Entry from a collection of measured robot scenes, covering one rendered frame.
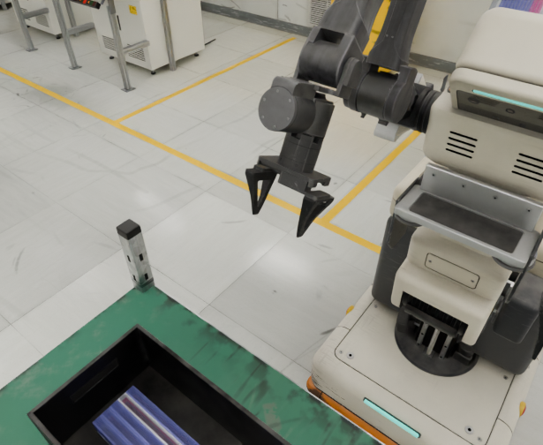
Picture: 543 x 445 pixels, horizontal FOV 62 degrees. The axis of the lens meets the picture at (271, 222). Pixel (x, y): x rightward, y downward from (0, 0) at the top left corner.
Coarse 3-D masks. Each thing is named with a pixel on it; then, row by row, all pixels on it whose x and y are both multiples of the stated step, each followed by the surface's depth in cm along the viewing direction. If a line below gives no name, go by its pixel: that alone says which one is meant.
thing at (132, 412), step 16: (128, 400) 63; (144, 400) 63; (112, 416) 62; (128, 416) 62; (144, 416) 62; (160, 416) 62; (112, 432) 60; (128, 432) 60; (144, 432) 60; (160, 432) 60; (176, 432) 60
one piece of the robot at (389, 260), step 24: (384, 240) 146; (408, 240) 139; (384, 264) 151; (384, 288) 158; (432, 336) 149; (456, 336) 142; (480, 336) 141; (528, 336) 130; (504, 360) 140; (528, 360) 135
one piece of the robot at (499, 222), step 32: (416, 192) 92; (448, 192) 89; (480, 192) 85; (512, 192) 82; (416, 224) 90; (448, 224) 85; (480, 224) 85; (512, 224) 85; (512, 256) 78; (512, 288) 86
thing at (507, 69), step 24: (480, 24) 72; (504, 24) 70; (528, 24) 69; (480, 48) 71; (504, 48) 69; (528, 48) 68; (456, 72) 72; (480, 72) 70; (504, 72) 69; (528, 72) 67; (456, 96) 78; (480, 96) 73; (504, 96) 70; (528, 96) 67; (504, 120) 77; (528, 120) 73
